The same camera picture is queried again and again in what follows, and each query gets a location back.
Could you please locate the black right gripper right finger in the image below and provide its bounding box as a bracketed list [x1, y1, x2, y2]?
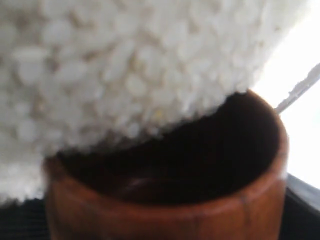
[283, 174, 320, 240]

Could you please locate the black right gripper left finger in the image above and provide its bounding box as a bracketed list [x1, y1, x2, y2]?
[0, 199, 50, 240]

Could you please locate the brown wooden cup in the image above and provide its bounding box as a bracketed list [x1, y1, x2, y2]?
[43, 91, 288, 240]

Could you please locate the rice in steel tray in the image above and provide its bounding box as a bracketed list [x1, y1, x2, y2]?
[0, 0, 318, 205]

